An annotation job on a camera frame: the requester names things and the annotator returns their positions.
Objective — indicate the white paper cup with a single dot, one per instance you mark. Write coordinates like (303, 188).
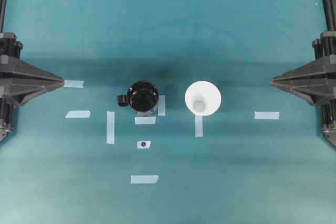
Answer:
(203, 98)

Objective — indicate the black cup holder with handle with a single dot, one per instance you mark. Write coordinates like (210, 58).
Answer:
(142, 97)

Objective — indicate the pale blue tape strip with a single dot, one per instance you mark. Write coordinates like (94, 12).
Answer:
(260, 115)
(78, 114)
(145, 120)
(144, 179)
(73, 83)
(161, 106)
(110, 127)
(198, 126)

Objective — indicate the tape piece with dark dot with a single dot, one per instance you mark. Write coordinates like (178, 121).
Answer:
(143, 144)

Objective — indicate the black right frame rail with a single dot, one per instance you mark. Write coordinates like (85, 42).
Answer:
(329, 10)

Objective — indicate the black frame rail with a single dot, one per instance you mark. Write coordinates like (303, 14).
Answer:
(329, 10)
(3, 1)

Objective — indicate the black left frame rail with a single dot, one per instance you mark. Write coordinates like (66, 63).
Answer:
(3, 1)

